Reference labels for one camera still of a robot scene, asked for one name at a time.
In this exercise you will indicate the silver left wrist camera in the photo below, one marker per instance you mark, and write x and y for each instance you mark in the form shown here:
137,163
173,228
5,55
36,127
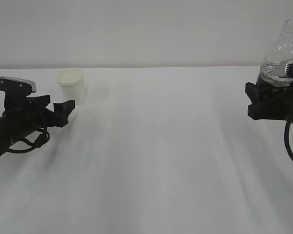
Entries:
17,86

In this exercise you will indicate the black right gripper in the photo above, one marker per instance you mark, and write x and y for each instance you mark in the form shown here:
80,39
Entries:
274,104

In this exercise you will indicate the white paper cup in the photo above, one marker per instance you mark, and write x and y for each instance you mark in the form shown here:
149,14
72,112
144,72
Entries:
71,82

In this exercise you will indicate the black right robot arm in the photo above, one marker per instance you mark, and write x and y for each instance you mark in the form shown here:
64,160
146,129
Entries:
269,102

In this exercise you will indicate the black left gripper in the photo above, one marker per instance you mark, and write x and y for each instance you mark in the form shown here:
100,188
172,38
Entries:
33,110

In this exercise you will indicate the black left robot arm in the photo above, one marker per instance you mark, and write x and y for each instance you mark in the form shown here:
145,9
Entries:
17,137

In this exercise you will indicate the clear green-label water bottle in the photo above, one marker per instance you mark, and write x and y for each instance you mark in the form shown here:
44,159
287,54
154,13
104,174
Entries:
280,50

